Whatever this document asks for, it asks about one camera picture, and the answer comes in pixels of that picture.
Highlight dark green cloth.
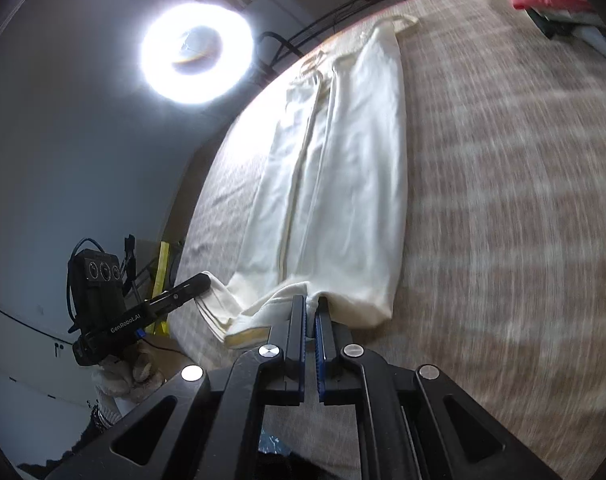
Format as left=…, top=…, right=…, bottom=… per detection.
left=528, top=7, right=591, bottom=41

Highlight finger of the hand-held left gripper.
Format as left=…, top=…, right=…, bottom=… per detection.
left=145, top=272, right=214, bottom=318

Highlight person's left hand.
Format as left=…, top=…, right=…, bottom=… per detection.
left=95, top=342, right=166, bottom=400

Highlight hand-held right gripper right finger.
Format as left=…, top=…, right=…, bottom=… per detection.
left=313, top=296, right=560, bottom=480

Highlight black metal bed frame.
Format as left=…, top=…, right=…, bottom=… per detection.
left=253, top=0, right=489, bottom=81

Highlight white cloth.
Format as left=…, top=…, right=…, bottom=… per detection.
left=573, top=22, right=606, bottom=63

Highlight yellow post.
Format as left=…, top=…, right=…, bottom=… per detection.
left=152, top=241, right=172, bottom=336

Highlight ring light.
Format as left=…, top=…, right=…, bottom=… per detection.
left=140, top=2, right=256, bottom=107

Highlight beige woven bed cover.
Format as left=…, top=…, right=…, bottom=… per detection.
left=165, top=0, right=606, bottom=480

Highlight person's left forearm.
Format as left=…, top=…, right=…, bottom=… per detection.
left=84, top=389, right=124, bottom=438

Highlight white pants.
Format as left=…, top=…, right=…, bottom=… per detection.
left=197, top=14, right=421, bottom=351

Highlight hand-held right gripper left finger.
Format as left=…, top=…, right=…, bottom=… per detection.
left=48, top=295, right=307, bottom=480

